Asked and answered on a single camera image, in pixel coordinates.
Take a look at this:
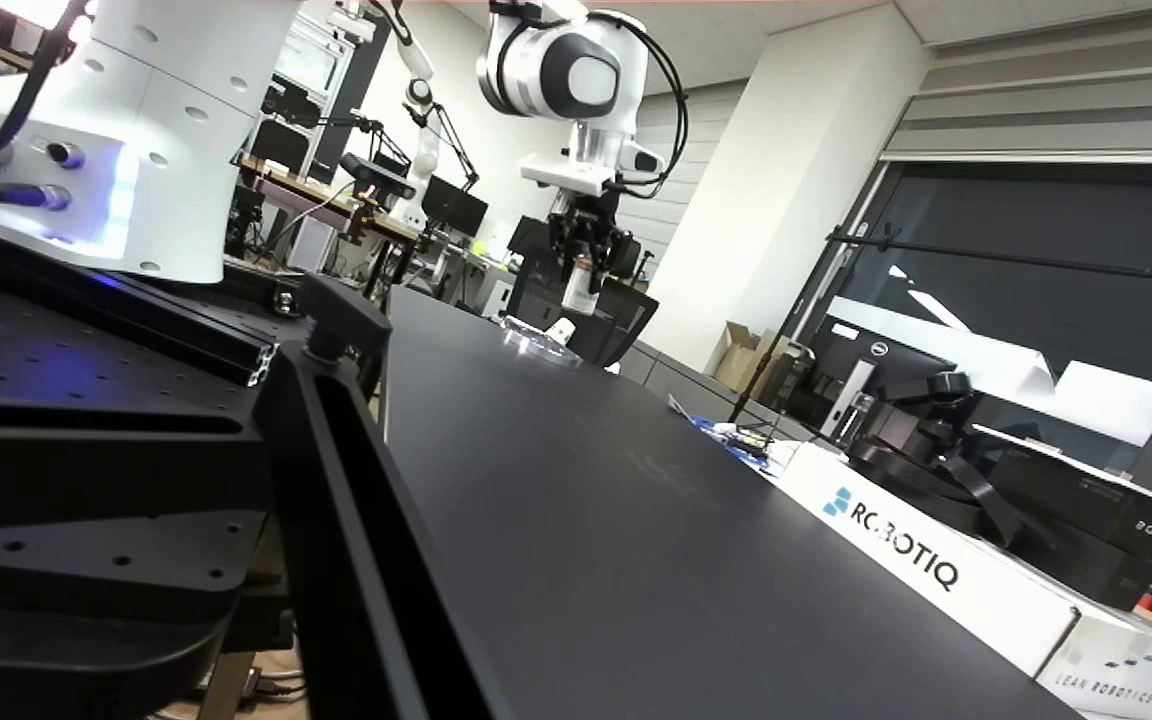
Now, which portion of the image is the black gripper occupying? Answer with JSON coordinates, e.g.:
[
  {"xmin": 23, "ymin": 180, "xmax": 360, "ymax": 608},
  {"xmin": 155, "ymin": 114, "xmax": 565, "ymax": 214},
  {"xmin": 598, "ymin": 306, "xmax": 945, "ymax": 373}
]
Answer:
[{"xmin": 550, "ymin": 196, "xmax": 641, "ymax": 331}]

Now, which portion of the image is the small white pill bottle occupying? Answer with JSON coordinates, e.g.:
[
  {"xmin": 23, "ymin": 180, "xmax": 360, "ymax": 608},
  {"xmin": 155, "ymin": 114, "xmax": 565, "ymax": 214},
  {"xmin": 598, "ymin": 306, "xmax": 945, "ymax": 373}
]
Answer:
[{"xmin": 565, "ymin": 258, "xmax": 602, "ymax": 322}]

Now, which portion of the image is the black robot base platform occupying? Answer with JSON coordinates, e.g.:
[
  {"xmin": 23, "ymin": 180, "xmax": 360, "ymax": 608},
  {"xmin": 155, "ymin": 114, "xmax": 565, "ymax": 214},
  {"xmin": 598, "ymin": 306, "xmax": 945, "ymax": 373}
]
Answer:
[{"xmin": 0, "ymin": 212, "xmax": 493, "ymax": 720}]

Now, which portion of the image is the brown cardboard box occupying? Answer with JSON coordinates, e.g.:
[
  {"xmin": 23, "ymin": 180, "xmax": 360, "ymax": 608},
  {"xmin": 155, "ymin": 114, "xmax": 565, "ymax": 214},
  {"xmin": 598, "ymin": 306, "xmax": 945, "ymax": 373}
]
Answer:
[{"xmin": 710, "ymin": 317, "xmax": 771, "ymax": 394}]

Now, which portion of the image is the white Robotiq cardboard box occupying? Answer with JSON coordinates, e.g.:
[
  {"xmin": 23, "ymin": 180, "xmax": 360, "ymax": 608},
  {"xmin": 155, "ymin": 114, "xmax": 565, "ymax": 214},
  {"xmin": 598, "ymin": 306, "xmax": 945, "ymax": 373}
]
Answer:
[{"xmin": 768, "ymin": 437, "xmax": 1084, "ymax": 680}]

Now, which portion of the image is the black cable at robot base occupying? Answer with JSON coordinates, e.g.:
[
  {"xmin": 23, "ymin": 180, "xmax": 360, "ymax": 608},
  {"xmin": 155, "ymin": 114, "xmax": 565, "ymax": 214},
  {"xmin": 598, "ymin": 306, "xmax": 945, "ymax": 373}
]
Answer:
[{"xmin": 0, "ymin": 0, "xmax": 87, "ymax": 214}]

